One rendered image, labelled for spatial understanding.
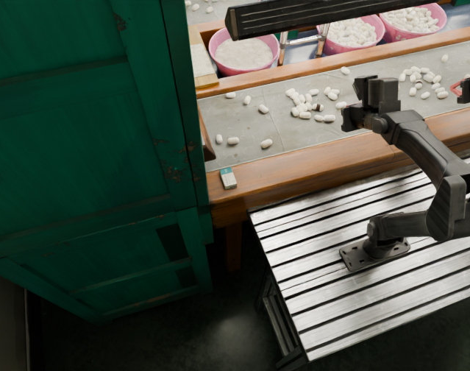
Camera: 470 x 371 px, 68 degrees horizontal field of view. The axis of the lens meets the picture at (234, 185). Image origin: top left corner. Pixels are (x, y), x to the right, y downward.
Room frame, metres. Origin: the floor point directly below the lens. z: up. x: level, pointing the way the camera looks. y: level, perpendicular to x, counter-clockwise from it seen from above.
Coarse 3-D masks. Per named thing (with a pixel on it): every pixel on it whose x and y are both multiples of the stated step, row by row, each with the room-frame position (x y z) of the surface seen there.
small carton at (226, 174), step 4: (228, 168) 0.56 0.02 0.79; (220, 172) 0.55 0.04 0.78; (224, 172) 0.55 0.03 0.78; (228, 172) 0.55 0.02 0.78; (232, 172) 0.55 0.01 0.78; (224, 176) 0.54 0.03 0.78; (228, 176) 0.54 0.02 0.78; (232, 176) 0.54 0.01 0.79; (224, 180) 0.52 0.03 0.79; (228, 180) 0.52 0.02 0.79; (232, 180) 0.52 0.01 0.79; (224, 184) 0.51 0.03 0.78; (228, 184) 0.51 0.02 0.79; (232, 184) 0.51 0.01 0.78; (236, 184) 0.51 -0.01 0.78; (228, 188) 0.50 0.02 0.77
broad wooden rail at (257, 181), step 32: (448, 128) 0.73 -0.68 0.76; (256, 160) 0.62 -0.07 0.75; (288, 160) 0.60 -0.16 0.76; (320, 160) 0.61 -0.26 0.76; (352, 160) 0.61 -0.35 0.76; (384, 160) 0.62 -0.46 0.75; (224, 192) 0.49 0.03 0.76; (256, 192) 0.50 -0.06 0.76; (288, 192) 0.53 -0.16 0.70; (224, 224) 0.47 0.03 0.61
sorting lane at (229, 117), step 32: (384, 64) 1.06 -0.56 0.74; (416, 64) 1.07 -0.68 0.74; (448, 64) 1.07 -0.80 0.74; (224, 96) 0.89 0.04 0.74; (256, 96) 0.89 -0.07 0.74; (288, 96) 0.89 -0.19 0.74; (320, 96) 0.90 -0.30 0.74; (352, 96) 0.90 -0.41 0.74; (416, 96) 0.90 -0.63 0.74; (448, 96) 0.90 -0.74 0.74; (224, 128) 0.75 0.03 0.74; (256, 128) 0.75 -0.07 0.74; (288, 128) 0.75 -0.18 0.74; (320, 128) 0.75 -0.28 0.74; (224, 160) 0.62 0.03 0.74
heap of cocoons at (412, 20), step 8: (408, 8) 1.41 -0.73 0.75; (416, 8) 1.41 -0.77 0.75; (424, 8) 1.41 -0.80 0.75; (384, 16) 1.36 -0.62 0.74; (392, 16) 1.36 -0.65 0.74; (400, 16) 1.36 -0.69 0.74; (408, 16) 1.36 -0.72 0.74; (416, 16) 1.36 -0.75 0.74; (424, 16) 1.39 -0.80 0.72; (392, 24) 1.31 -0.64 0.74; (400, 24) 1.30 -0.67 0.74; (408, 24) 1.30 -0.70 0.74; (416, 24) 1.31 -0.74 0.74; (424, 24) 1.30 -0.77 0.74; (432, 24) 1.31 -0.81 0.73
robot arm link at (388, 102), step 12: (372, 84) 0.63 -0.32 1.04; (384, 84) 0.60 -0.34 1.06; (396, 84) 0.61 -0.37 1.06; (372, 96) 0.61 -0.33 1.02; (384, 96) 0.59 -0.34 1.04; (396, 96) 0.59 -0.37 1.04; (384, 108) 0.57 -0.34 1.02; (396, 108) 0.57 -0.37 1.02; (372, 120) 0.55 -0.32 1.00; (384, 120) 0.52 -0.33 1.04; (384, 132) 0.50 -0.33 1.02
